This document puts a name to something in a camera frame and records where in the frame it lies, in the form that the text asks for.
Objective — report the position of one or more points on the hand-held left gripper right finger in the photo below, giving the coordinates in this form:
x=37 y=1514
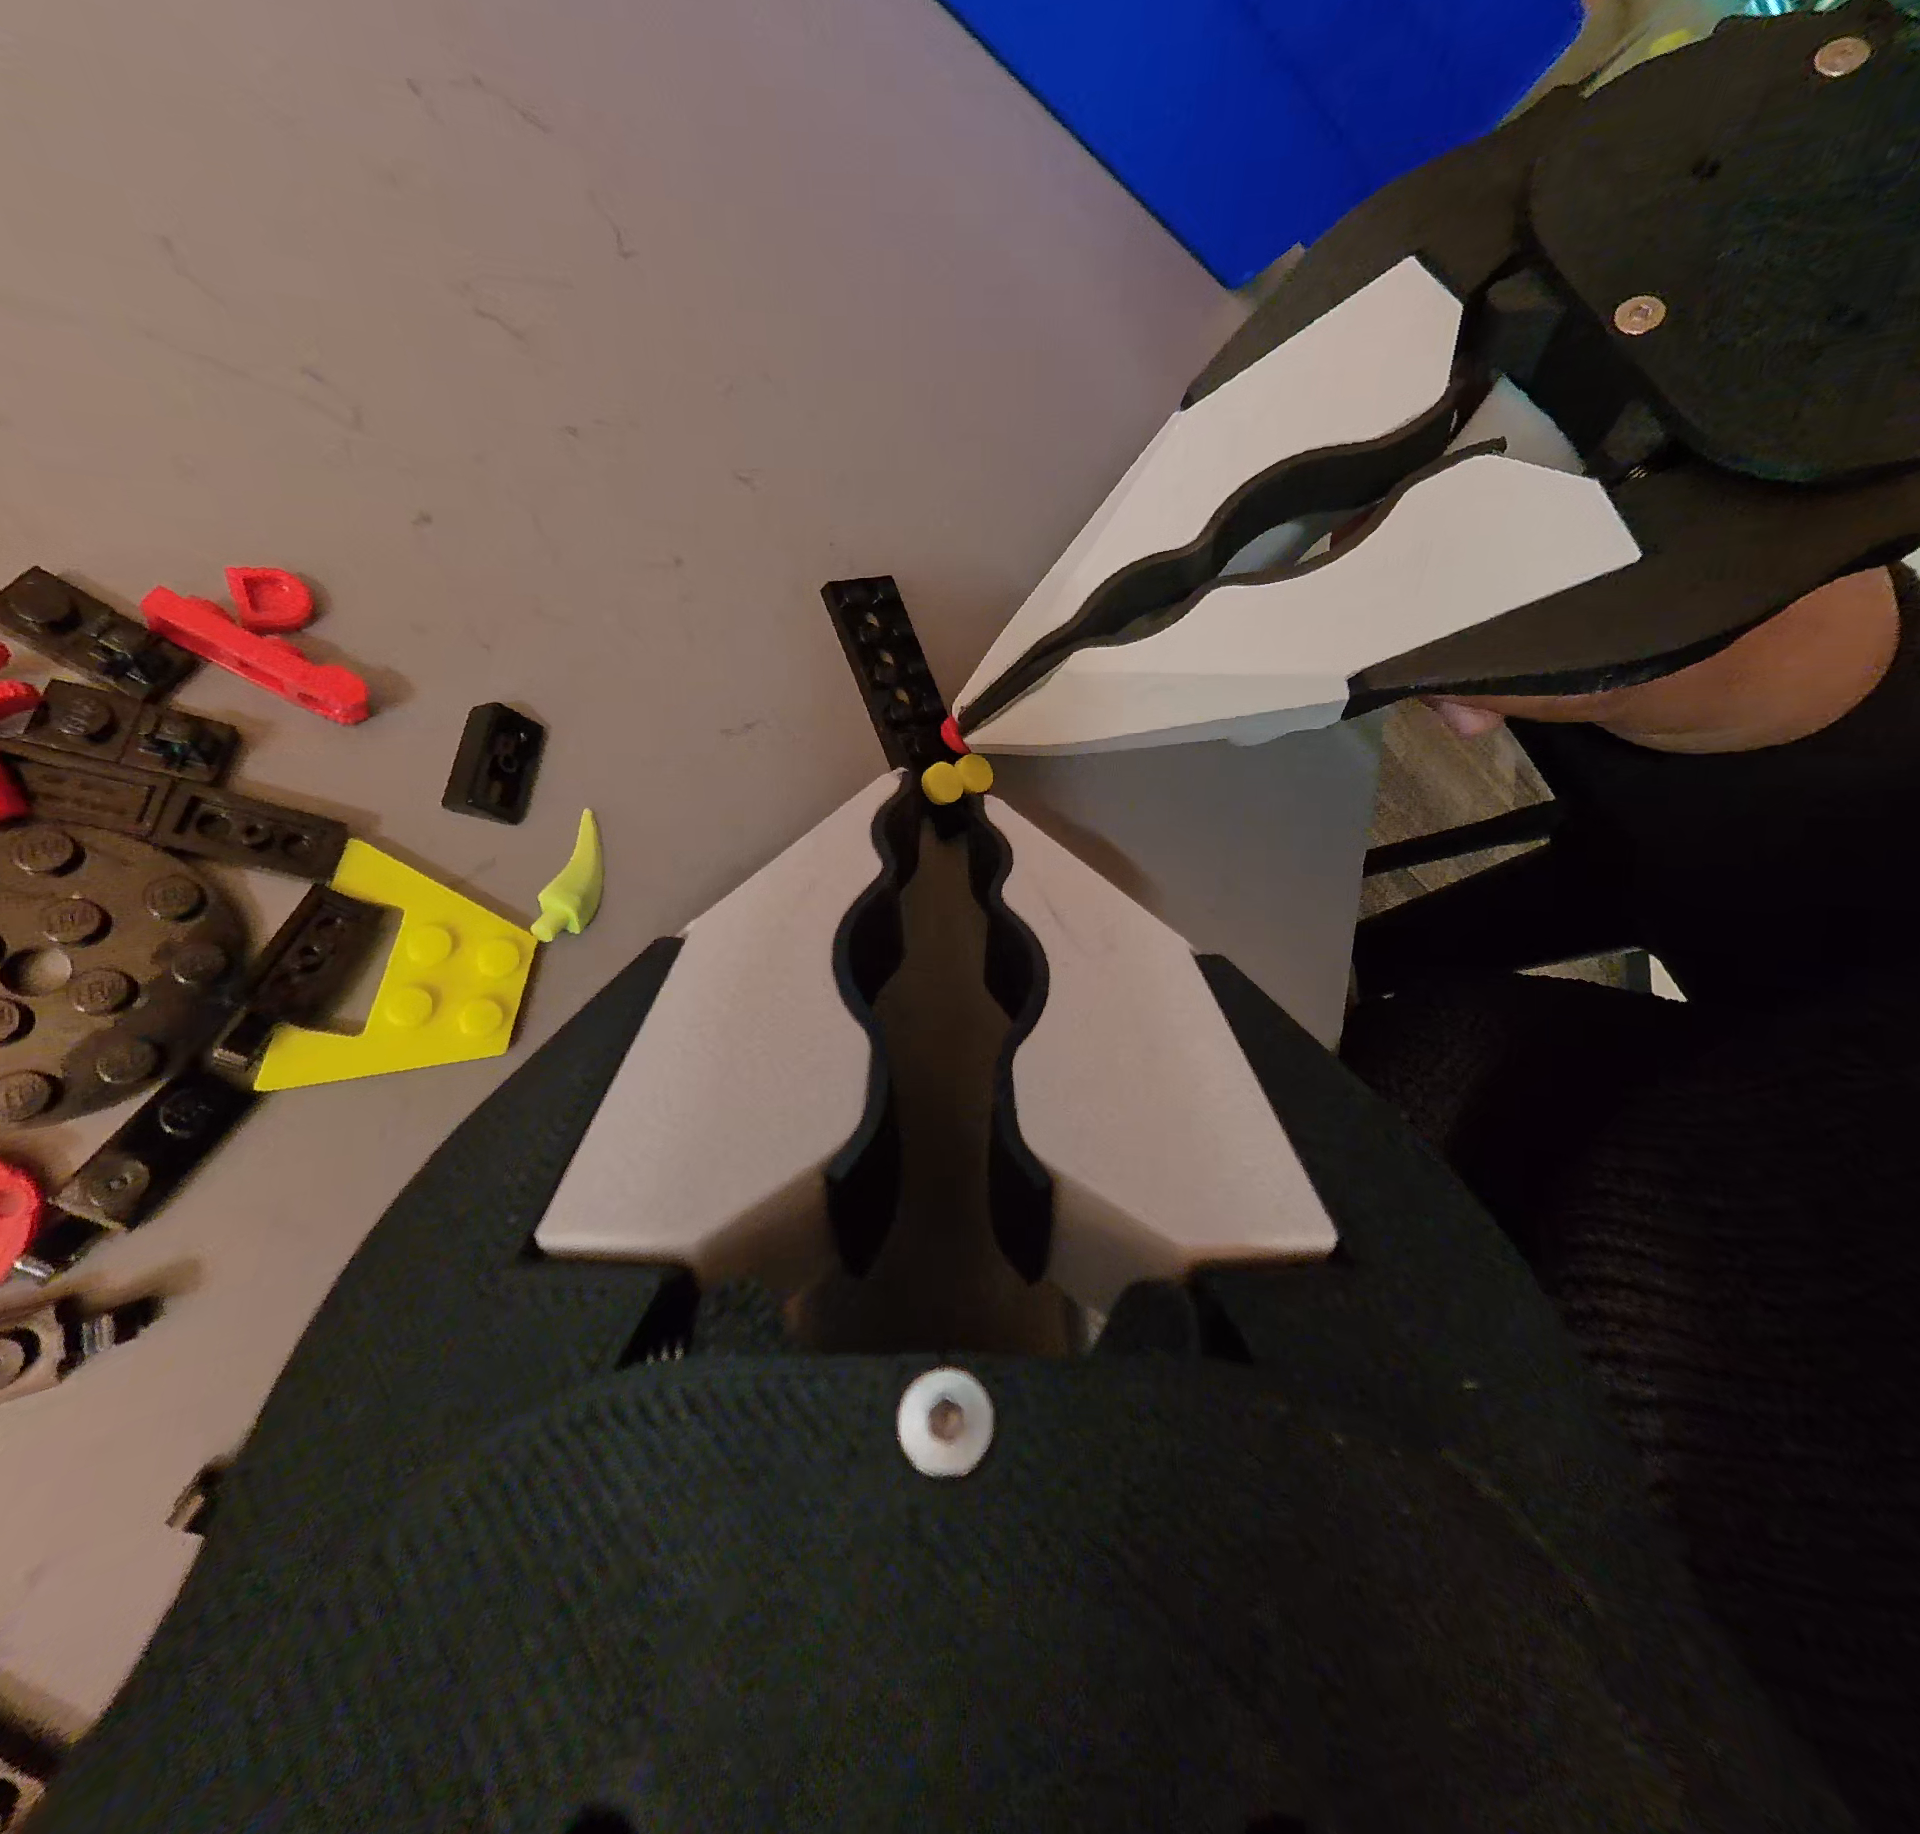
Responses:
x=1156 y=1100

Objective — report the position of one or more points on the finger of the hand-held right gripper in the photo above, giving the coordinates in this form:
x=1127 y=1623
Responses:
x=1350 y=620
x=1276 y=410

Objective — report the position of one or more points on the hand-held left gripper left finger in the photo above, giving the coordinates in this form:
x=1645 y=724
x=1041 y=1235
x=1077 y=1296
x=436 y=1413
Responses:
x=721 y=1084

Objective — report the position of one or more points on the black long lego plate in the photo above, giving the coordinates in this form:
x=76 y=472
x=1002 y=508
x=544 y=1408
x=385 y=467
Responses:
x=885 y=665

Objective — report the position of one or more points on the lime green lego claw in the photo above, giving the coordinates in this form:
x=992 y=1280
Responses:
x=576 y=889

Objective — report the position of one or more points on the yellow lego wedge plate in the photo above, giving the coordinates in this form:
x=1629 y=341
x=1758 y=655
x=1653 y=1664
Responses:
x=443 y=971

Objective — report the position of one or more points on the small black lego jumper plate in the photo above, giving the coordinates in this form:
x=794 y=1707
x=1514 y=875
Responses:
x=491 y=764

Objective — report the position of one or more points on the black round lego plate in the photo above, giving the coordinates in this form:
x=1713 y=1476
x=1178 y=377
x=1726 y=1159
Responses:
x=105 y=986

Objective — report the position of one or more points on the red lego bar piece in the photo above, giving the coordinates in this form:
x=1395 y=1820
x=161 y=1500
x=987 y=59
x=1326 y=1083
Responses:
x=255 y=651

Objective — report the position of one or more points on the red lego shield tile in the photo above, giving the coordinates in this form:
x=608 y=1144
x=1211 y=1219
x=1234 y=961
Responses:
x=270 y=599

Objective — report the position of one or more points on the pile of mixed lego pieces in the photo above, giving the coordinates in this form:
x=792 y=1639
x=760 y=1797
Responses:
x=90 y=731

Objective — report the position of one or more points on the person's right hand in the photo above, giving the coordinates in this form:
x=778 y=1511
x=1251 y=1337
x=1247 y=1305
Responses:
x=1756 y=695

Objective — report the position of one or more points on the blue plastic bin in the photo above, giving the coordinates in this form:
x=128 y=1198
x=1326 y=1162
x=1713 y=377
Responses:
x=1276 y=66

